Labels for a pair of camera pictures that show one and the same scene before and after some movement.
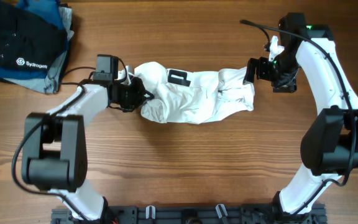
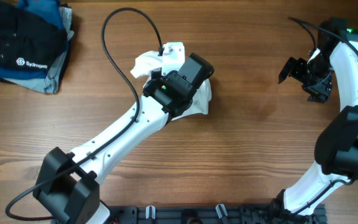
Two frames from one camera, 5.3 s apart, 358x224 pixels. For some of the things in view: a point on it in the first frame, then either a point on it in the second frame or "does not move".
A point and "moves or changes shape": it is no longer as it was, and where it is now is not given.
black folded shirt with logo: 13,36 does not move
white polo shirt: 186,96 moves or changes shape
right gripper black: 288,84 to 320,91
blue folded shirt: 50,10 does not move
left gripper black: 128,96 to 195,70
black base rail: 192,214 does not move
